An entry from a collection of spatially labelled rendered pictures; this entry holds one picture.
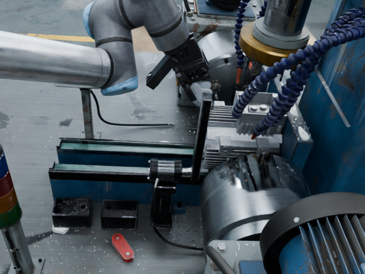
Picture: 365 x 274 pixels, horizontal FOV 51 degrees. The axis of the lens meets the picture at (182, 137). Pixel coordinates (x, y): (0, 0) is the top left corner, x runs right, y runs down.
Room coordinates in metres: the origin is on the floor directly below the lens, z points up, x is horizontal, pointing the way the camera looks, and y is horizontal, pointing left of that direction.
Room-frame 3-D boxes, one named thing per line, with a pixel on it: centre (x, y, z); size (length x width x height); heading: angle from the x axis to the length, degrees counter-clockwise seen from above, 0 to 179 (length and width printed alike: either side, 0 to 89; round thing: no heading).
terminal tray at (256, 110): (0.84, -0.19, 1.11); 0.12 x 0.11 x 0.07; 96
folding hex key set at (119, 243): (0.57, 0.12, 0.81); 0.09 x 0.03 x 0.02; 40
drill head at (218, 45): (1.19, -0.12, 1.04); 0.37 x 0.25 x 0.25; 6
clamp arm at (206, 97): (0.69, -0.04, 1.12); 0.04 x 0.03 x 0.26; 96
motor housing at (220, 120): (0.84, -0.15, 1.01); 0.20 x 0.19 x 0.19; 96
